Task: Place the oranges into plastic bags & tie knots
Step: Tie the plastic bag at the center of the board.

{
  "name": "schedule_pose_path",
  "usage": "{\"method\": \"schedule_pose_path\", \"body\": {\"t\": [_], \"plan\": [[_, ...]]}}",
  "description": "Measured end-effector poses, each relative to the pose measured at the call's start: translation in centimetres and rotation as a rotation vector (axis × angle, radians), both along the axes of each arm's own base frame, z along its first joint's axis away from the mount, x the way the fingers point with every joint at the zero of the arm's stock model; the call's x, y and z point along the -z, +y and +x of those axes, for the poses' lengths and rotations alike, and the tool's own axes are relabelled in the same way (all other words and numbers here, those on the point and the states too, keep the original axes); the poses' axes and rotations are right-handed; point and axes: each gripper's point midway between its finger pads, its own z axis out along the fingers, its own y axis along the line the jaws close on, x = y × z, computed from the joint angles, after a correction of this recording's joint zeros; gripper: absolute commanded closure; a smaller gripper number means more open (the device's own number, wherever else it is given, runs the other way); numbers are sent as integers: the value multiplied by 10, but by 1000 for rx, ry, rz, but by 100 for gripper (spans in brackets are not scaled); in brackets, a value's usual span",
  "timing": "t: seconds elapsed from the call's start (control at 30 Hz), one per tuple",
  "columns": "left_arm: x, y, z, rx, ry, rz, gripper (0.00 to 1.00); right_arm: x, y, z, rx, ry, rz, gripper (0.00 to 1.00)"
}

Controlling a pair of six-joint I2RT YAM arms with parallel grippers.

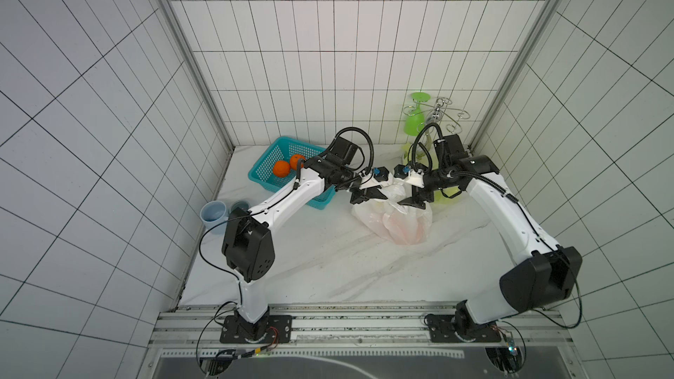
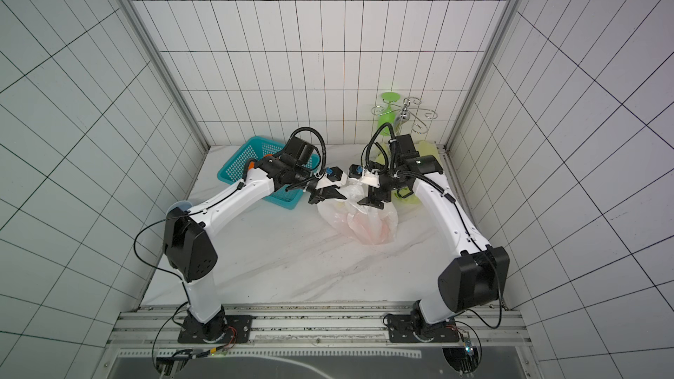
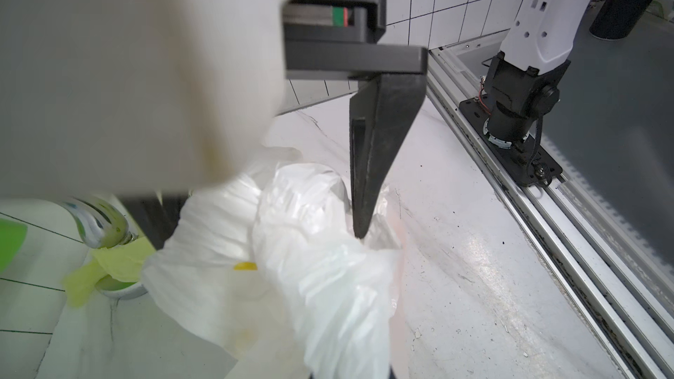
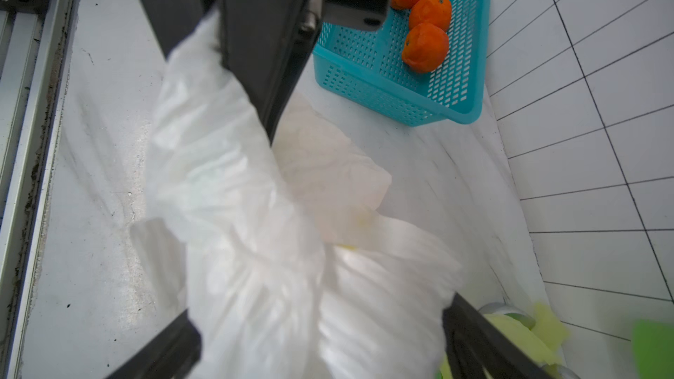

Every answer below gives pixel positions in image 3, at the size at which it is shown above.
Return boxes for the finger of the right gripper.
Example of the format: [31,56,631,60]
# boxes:
[120,194,189,250]

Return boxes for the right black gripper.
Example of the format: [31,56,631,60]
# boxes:
[282,0,428,239]

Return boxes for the green plastic bag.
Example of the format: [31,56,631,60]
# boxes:
[62,236,156,308]

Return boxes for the white printed plastic bag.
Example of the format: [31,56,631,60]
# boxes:
[141,147,403,378]

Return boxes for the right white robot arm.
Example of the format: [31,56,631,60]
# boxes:
[284,0,590,239]

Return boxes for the chrome glass holder stand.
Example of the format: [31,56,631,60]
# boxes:
[55,196,147,299]

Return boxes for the green plastic wine glass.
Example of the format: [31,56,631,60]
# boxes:
[0,219,27,272]

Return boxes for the aluminium mounting rail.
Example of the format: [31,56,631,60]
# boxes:
[428,34,673,378]

